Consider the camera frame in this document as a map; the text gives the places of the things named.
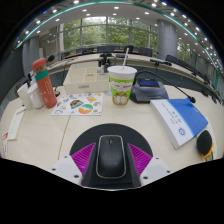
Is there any green printed paper cup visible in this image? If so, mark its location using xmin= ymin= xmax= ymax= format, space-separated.
xmin=107 ymin=47 xmax=138 ymax=107

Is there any white cardboard box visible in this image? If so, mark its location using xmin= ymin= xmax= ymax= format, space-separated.
xmin=62 ymin=64 xmax=111 ymax=95

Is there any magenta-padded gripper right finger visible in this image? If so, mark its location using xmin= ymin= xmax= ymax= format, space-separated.
xmin=125 ymin=143 xmax=173 ymax=188

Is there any colourful sticker sheet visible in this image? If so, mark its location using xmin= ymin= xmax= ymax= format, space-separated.
xmin=51 ymin=92 xmax=104 ymax=117

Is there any black computer mouse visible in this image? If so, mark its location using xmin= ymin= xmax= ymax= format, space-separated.
xmin=95 ymin=134 xmax=128 ymax=180

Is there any black gooseneck conference microphone unit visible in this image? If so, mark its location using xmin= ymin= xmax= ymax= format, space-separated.
xmin=129 ymin=70 xmax=197 ymax=104

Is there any group of ceiling lights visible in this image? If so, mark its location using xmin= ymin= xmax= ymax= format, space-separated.
xmin=13 ymin=0 xmax=224 ymax=74

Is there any white booklet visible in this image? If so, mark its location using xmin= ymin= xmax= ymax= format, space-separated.
xmin=7 ymin=105 xmax=27 ymax=141

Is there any black foam handheld microphone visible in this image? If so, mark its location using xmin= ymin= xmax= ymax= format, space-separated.
xmin=196 ymin=129 xmax=215 ymax=163

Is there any blue and white book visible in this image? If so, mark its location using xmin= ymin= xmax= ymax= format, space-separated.
xmin=149 ymin=98 xmax=209 ymax=150

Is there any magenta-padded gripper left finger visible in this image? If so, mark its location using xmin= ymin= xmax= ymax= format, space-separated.
xmin=50 ymin=142 xmax=99 ymax=188

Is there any red bottle with green band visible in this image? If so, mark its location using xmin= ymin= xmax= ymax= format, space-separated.
xmin=31 ymin=57 xmax=58 ymax=110

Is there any white paper cup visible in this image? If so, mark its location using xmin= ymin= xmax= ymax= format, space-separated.
xmin=16 ymin=83 xmax=34 ymax=111

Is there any group of black office chairs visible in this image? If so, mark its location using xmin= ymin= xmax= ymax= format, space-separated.
xmin=61 ymin=44 xmax=221 ymax=101

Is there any black mouse pad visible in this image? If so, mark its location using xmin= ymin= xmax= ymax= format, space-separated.
xmin=69 ymin=123 xmax=154 ymax=159

